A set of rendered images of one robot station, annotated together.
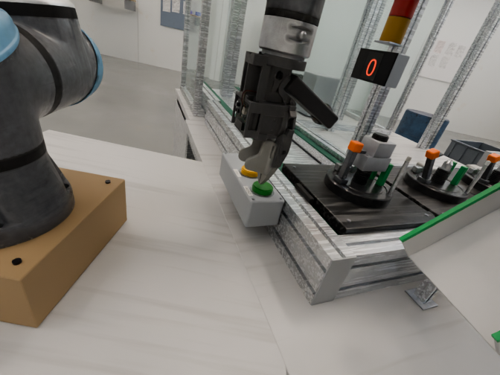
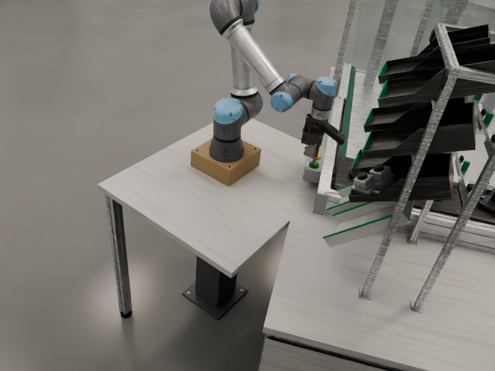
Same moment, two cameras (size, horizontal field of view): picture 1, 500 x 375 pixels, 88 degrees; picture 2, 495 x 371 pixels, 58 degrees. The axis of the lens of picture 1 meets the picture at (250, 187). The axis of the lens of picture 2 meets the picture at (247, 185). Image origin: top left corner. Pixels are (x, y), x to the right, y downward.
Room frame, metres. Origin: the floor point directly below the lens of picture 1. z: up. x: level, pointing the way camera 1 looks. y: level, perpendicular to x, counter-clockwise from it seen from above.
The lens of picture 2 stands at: (-1.01, -0.71, 2.02)
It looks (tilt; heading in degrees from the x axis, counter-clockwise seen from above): 38 degrees down; 35
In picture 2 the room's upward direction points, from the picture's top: 7 degrees clockwise
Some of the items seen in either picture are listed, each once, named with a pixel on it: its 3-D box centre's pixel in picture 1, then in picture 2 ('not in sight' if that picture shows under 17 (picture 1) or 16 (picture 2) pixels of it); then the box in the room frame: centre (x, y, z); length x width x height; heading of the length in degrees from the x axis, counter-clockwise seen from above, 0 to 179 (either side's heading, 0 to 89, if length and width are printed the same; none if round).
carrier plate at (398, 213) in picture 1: (353, 193); (364, 178); (0.51, -0.22, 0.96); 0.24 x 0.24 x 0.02; 26
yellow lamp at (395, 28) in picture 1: (394, 30); not in sight; (0.73, -0.25, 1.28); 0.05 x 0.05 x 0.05
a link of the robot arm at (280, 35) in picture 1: (287, 40); (320, 112); (0.42, -0.01, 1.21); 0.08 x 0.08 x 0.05
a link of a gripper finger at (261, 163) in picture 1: (260, 164); (310, 154); (0.40, -0.01, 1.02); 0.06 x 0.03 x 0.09; 116
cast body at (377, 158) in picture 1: (377, 151); not in sight; (0.51, -0.23, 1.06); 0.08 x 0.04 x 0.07; 116
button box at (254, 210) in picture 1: (247, 184); (314, 162); (0.49, 0.01, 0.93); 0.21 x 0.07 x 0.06; 26
